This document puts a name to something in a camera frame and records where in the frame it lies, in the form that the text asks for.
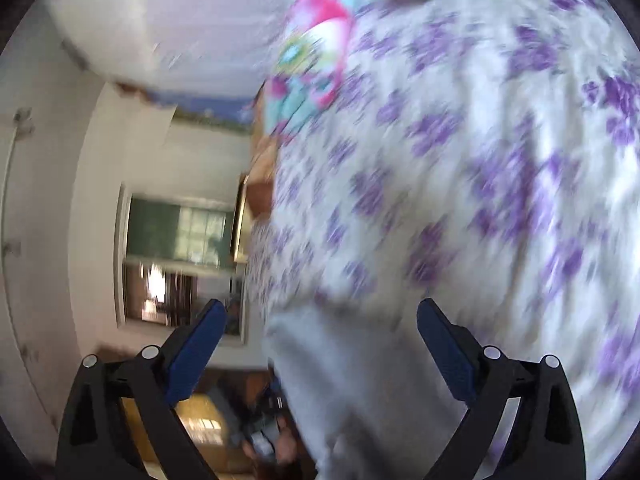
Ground purple floral bedsheet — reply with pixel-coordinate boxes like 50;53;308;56
247;0;640;476

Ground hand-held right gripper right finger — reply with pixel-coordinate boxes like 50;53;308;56
416;297;587;480

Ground landscape wall poster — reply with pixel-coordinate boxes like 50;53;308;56
142;87;257;135

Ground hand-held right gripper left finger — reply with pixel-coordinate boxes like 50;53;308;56
55;298;228;480

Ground wooden headboard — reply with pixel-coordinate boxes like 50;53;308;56
248;87;278;222

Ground pink and teal floral quilt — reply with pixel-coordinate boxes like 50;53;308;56
262;0;358;143

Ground grey sweatshirt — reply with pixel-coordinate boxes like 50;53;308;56
262;304;473;480

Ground window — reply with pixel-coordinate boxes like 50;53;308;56
116;184;249;347

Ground white lace-covered pillows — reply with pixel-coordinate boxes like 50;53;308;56
47;0;306;103

